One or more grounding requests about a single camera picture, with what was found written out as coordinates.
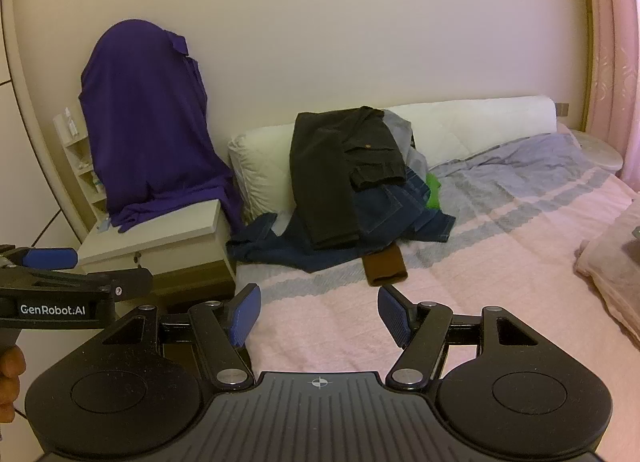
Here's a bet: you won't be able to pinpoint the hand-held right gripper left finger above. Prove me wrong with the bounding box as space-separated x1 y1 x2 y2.
100 283 262 390

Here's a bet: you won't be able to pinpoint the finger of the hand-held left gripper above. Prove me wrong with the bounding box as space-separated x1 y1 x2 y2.
0 243 79 271
0 268 154 299

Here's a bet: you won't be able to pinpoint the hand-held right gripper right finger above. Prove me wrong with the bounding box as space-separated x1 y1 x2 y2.
377 284 543 390

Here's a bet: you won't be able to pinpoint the dark olive pants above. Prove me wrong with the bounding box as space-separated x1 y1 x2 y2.
290 106 408 250

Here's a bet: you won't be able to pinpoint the person's left hand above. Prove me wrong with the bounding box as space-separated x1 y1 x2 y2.
0 346 27 424

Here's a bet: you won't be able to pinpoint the brown garment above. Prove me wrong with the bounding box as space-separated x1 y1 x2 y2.
361 247 409 287

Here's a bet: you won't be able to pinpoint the white nightstand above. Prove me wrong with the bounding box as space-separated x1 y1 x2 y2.
77 199 238 313

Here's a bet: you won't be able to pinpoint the blue jeans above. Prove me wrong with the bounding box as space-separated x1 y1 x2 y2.
227 167 457 275

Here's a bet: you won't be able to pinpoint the white shelf organiser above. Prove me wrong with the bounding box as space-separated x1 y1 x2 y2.
52 109 108 223

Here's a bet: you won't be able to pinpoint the pink grey striped blanket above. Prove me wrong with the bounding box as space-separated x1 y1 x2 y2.
235 132 640 393

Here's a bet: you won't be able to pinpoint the bright green garment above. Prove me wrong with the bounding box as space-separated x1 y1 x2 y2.
425 174 443 210

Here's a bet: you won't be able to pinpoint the white pillow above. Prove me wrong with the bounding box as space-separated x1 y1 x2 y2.
227 124 301 225

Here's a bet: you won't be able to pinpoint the grey garment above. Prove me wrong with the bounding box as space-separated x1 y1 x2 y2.
382 109 431 177

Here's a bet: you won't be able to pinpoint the purple shirt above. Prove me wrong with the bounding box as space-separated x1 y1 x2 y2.
79 19 246 235

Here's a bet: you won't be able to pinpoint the white quilted bolster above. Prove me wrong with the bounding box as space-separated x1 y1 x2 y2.
385 96 558 167

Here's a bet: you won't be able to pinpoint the beige folded blanket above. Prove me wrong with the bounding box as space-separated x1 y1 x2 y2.
574 209 640 348

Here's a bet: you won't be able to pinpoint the white round stool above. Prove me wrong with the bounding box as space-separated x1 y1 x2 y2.
570 129 625 175

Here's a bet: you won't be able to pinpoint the pink curtain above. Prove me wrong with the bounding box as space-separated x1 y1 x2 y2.
580 0 640 193

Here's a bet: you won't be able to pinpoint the beige door frame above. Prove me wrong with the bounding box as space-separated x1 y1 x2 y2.
0 0 88 250

